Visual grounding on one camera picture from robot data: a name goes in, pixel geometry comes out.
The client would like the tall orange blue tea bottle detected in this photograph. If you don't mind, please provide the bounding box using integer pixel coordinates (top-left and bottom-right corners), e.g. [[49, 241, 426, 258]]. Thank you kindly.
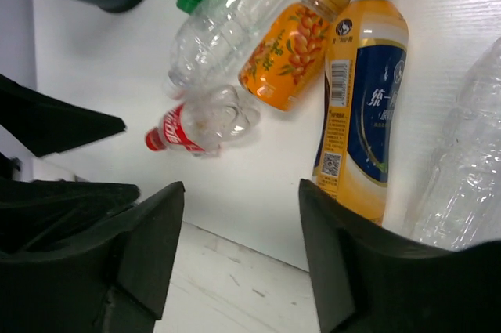
[[312, 0, 409, 225]]

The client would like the clear crushed bottle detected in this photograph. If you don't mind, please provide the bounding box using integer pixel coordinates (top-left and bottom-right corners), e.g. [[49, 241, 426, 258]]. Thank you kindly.
[[405, 41, 500, 251]]

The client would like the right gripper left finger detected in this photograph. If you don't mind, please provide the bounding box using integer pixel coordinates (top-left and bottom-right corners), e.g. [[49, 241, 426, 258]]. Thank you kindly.
[[1, 180, 185, 332]]

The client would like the clear bottle white cap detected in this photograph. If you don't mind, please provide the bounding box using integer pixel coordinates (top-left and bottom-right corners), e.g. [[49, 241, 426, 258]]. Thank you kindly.
[[164, 0, 290, 99]]

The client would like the small orange floral bottle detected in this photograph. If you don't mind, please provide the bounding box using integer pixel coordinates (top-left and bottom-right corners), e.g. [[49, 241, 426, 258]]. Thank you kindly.
[[238, 0, 351, 112]]

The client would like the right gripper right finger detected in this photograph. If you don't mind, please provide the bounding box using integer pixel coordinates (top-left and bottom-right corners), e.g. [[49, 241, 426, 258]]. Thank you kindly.
[[298, 179, 500, 332]]

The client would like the red label cola bottle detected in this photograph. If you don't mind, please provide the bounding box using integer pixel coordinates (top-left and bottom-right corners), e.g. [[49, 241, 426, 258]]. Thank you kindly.
[[145, 85, 261, 157]]

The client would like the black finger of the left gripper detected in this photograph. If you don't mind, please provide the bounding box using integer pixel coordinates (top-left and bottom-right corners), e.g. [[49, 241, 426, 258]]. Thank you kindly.
[[1, 75, 126, 157]]

